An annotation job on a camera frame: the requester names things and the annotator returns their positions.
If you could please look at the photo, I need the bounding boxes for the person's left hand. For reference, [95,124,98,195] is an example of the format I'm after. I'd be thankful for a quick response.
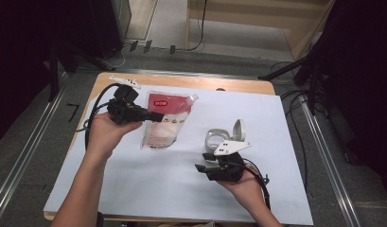
[86,112,144,159]

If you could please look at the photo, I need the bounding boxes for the white flip-lid container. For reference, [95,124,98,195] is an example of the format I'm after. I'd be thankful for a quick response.
[204,118,247,154]

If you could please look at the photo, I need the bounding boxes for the black hanging cable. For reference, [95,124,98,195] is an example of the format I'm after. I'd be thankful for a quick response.
[184,0,208,52]

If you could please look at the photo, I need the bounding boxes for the metal floor rail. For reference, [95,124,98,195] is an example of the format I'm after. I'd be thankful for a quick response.
[299,94,362,227]
[0,71,70,219]

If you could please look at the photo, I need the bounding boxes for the right hand-held gripper cable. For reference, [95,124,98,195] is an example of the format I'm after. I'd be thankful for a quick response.
[242,157,273,211]

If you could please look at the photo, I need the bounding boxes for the left hand-held gripper cable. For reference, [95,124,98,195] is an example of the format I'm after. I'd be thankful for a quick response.
[76,82,123,151]

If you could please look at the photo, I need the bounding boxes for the black upright stand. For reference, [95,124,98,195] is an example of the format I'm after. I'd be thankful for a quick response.
[48,46,61,102]

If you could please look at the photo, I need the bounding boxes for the black stand leg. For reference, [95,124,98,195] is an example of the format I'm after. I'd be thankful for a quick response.
[257,53,312,81]

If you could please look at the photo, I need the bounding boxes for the wooden table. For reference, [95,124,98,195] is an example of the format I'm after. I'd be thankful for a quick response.
[43,71,276,222]

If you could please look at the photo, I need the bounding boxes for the light wooden shelf unit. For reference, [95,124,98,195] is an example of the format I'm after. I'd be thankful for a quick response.
[185,0,336,61]

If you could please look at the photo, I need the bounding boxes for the black floor cables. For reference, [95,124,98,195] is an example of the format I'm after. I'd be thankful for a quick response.
[270,61,312,192]

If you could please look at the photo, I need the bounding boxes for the person's right hand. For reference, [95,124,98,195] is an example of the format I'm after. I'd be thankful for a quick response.
[218,171,266,211]

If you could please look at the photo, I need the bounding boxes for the red and white refill pouch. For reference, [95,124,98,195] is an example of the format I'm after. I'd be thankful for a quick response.
[140,90,200,150]

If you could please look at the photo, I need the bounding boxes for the hand-held gripper cable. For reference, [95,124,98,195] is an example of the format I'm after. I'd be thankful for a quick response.
[76,82,123,151]
[242,157,273,211]

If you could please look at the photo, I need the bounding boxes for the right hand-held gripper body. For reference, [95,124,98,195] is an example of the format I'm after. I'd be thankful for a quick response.
[208,140,253,183]

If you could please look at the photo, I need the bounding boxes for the white floor cable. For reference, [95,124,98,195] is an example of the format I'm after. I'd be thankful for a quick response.
[101,44,132,71]

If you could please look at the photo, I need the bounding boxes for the black cabinet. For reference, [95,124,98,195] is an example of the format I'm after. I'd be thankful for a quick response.
[86,0,132,60]

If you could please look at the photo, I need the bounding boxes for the white paper sheet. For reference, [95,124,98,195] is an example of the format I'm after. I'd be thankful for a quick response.
[43,82,314,225]

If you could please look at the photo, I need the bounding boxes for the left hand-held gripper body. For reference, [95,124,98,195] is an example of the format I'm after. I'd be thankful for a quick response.
[106,75,151,126]

